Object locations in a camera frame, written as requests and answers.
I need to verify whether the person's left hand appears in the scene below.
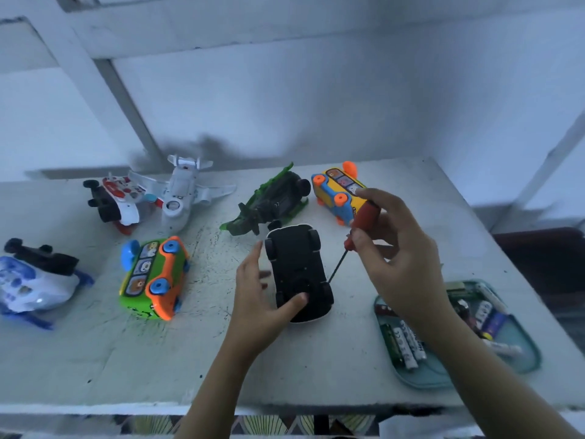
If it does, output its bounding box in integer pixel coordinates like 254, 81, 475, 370
227, 239, 310, 360

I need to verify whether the person's right hand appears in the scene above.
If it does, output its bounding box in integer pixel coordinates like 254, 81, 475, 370
350, 187, 455, 333

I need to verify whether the black white toy car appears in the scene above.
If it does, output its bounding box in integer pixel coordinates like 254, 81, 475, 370
264, 224, 336, 324

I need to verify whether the red screwdriver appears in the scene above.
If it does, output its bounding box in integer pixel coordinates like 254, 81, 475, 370
326, 201, 381, 285

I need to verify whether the pile of batteries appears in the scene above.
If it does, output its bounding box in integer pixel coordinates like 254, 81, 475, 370
377, 282, 525, 372

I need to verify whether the yellow orange toy car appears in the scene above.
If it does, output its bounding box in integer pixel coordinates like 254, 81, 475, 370
311, 160, 369, 227

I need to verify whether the dark green toy helicopter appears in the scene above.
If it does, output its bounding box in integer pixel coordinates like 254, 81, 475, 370
219, 162, 313, 238

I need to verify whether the green orange toy car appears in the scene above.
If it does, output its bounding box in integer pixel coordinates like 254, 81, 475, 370
119, 235, 191, 323

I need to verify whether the teal container lid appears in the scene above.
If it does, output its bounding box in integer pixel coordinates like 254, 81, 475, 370
373, 279, 543, 390

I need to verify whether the dark brown storage box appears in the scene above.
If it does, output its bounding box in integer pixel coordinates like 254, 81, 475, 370
494, 226, 585, 302

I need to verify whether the white toy airplane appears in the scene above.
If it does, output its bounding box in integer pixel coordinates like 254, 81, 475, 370
128, 155, 238, 235

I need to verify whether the red white toy vehicle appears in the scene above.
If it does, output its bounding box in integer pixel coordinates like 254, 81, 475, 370
83, 173, 161, 236

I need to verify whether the white blue toy vehicle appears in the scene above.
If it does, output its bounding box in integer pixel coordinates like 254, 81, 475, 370
0, 237, 96, 331

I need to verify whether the person's right forearm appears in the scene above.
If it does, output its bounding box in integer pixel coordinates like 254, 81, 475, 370
416, 310, 581, 439

